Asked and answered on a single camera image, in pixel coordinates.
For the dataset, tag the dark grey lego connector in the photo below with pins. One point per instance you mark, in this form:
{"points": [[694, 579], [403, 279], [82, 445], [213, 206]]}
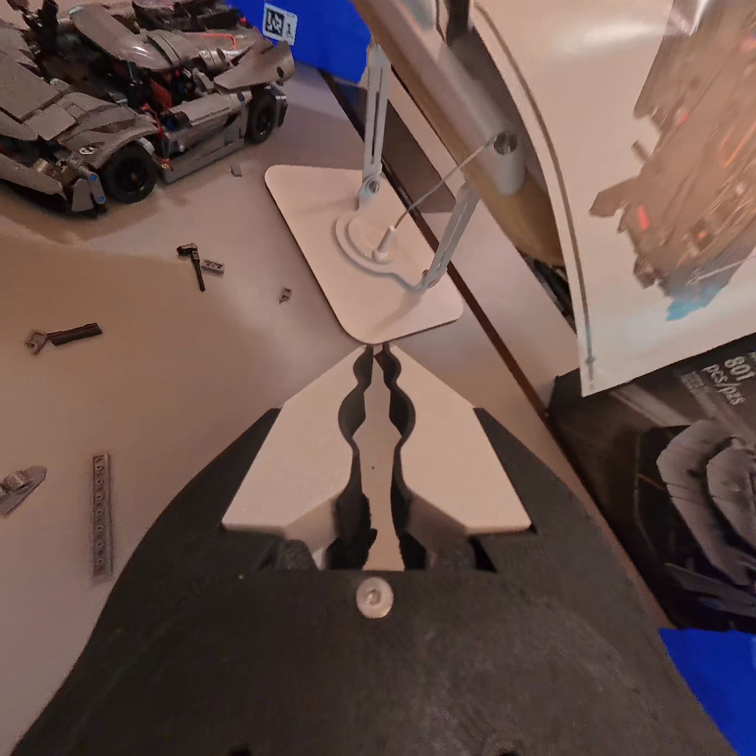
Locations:
{"points": [[37, 342]]}

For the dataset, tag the white book stand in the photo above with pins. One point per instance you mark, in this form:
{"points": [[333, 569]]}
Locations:
{"points": [[331, 195]]}

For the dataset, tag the grey angled lego piece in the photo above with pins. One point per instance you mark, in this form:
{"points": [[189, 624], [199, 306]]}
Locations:
{"points": [[17, 490]]}

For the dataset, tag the instruction booklet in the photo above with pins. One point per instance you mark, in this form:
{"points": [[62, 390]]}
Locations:
{"points": [[561, 118]]}

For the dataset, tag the small grey lego plate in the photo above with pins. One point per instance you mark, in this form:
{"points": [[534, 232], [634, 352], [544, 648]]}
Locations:
{"points": [[213, 266]]}

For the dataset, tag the long grey lego plate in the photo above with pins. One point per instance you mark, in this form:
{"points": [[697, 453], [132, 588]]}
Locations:
{"points": [[102, 514]]}

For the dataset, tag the black lego axle piece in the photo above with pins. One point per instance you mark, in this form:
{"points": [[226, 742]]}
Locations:
{"points": [[195, 266]]}

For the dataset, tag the grey lego car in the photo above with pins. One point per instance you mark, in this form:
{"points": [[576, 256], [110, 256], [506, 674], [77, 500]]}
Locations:
{"points": [[88, 118]]}

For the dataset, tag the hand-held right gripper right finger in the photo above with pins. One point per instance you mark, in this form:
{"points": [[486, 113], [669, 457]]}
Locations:
{"points": [[466, 472]]}

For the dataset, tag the blue storage bin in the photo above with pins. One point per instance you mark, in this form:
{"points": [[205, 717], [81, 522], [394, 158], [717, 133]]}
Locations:
{"points": [[331, 35], [720, 697]]}

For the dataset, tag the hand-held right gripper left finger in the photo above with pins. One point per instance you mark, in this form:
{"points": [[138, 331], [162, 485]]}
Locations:
{"points": [[289, 472]]}

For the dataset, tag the lego set box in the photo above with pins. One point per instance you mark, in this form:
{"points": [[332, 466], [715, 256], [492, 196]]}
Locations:
{"points": [[620, 472]]}

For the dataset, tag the short black lego beam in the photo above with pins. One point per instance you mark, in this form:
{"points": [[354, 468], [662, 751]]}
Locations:
{"points": [[74, 334]]}

